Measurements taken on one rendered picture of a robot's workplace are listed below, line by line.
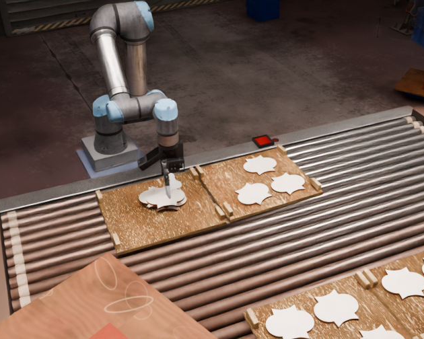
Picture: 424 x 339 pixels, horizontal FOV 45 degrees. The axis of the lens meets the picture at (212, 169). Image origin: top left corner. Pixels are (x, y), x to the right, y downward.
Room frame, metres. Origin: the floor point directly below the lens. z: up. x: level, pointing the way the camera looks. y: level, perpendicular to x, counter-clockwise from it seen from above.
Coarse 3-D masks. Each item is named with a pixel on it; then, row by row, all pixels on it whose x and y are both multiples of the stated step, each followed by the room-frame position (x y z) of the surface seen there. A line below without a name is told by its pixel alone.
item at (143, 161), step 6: (156, 150) 1.53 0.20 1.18; (162, 150) 1.51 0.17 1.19; (144, 156) 1.53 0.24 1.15; (150, 156) 1.52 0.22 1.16; (156, 156) 1.50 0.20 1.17; (162, 156) 1.51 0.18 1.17; (138, 162) 1.52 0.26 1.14; (144, 162) 1.50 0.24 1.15; (150, 162) 1.50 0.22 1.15; (144, 168) 1.50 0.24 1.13
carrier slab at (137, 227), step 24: (120, 192) 1.60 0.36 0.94; (192, 192) 1.60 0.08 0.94; (120, 216) 1.46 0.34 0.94; (144, 216) 1.46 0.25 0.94; (168, 216) 1.46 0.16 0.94; (192, 216) 1.46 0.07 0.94; (216, 216) 1.46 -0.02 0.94; (120, 240) 1.33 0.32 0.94; (144, 240) 1.33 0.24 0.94; (168, 240) 1.34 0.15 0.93
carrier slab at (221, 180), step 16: (240, 160) 1.82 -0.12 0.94; (288, 160) 1.82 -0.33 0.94; (208, 176) 1.70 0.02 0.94; (224, 176) 1.70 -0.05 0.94; (240, 176) 1.70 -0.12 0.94; (256, 176) 1.70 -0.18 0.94; (272, 176) 1.70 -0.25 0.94; (304, 176) 1.70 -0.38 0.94; (224, 192) 1.60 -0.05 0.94; (272, 192) 1.60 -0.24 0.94; (304, 192) 1.60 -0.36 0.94; (320, 192) 1.60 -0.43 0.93; (240, 208) 1.50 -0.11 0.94; (256, 208) 1.50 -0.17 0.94; (272, 208) 1.51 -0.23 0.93
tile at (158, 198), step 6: (156, 192) 1.55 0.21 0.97; (162, 192) 1.55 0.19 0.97; (174, 192) 1.55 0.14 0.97; (180, 192) 1.55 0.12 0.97; (150, 198) 1.52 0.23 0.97; (156, 198) 1.52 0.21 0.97; (162, 198) 1.52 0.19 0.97; (168, 198) 1.52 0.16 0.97; (174, 198) 1.52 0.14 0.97; (180, 198) 1.52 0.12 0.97; (150, 204) 1.49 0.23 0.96; (156, 204) 1.49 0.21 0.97; (162, 204) 1.48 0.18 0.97; (168, 204) 1.48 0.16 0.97; (174, 204) 1.48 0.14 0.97
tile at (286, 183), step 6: (288, 174) 1.71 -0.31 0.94; (276, 180) 1.67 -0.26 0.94; (282, 180) 1.67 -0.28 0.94; (288, 180) 1.67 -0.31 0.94; (294, 180) 1.67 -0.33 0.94; (300, 180) 1.67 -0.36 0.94; (276, 186) 1.63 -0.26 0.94; (282, 186) 1.63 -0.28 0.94; (288, 186) 1.63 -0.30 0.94; (294, 186) 1.63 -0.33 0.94; (300, 186) 1.63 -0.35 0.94; (282, 192) 1.59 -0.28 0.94; (288, 192) 1.59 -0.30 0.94
